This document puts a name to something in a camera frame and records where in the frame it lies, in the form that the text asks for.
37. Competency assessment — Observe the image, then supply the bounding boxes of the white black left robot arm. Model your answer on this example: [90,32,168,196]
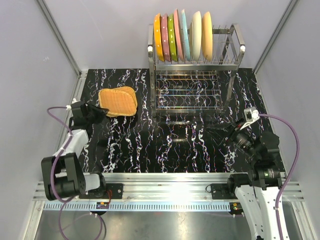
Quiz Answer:
[41,101,109,203]

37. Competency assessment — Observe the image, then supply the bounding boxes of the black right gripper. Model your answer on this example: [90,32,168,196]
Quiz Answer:
[205,116,260,161]

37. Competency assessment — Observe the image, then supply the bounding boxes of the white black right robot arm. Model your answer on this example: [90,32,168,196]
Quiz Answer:
[206,119,290,240]

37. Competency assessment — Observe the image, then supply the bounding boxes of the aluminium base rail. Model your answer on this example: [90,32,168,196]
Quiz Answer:
[33,172,306,201]

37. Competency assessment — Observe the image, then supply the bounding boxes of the orange dotted scalloped plate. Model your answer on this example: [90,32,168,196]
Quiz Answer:
[153,13,165,62]

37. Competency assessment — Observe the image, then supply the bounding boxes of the cream white round plate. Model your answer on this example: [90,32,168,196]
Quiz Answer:
[189,11,202,62]

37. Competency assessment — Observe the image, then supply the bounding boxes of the tan plates under leaf plate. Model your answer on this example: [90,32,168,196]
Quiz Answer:
[106,89,138,117]

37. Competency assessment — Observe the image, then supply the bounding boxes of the beige pink leaf plate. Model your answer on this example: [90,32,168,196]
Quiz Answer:
[173,8,185,62]

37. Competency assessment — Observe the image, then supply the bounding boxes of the pink dotted scalloped plate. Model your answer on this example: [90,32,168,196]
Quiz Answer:
[160,13,171,62]

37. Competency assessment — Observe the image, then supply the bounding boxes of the yellow-orange round plate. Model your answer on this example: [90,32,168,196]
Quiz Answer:
[201,11,214,62]

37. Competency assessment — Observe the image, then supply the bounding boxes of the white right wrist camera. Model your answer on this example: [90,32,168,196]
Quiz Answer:
[234,106,260,131]

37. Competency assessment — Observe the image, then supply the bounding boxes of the yellow-green dotted scalloped plate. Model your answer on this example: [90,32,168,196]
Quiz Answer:
[167,14,178,62]

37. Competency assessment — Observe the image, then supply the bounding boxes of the white slotted cable duct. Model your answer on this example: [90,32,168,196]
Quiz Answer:
[44,201,231,212]

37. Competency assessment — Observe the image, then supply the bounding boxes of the beige blue leaf plate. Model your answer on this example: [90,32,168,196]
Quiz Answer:
[181,9,191,62]

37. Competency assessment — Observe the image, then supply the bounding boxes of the stainless steel dish rack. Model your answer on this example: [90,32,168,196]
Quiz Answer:
[147,23,246,117]

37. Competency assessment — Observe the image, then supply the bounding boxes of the woven square plate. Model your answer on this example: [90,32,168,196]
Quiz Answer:
[98,86,138,118]

